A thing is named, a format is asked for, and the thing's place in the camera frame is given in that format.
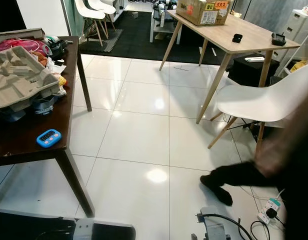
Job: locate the small black object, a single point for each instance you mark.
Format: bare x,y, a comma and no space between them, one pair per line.
237,38

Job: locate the black box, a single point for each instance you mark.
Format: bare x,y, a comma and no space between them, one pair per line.
244,72

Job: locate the red plastic bag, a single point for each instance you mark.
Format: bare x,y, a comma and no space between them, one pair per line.
21,45

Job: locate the white drawer cabinet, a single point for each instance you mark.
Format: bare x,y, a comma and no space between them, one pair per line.
296,30

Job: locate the white power strip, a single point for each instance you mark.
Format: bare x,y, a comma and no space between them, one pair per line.
269,210

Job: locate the black bag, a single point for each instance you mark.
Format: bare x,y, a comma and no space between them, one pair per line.
56,46

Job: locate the light wooden table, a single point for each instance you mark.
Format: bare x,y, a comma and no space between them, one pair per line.
224,35

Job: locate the person in black trousers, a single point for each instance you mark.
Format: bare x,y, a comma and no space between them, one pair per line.
239,175

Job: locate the dark wooden table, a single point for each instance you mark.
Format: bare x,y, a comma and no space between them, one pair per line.
24,135

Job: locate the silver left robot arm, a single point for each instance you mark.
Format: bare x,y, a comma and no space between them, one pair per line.
84,230

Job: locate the flat cardboard piece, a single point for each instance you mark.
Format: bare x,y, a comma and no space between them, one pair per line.
19,35

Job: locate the blue digital timer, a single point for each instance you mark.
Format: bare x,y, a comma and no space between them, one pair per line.
49,138

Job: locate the black mat with white edge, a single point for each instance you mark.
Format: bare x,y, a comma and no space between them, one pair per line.
39,227

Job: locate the orange snack bag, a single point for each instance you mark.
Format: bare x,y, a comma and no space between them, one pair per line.
42,58

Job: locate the Unitree printed cardboard box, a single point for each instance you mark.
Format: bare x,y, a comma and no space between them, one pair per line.
201,12

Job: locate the black foam puzzle mat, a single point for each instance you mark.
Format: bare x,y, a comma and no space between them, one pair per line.
139,42

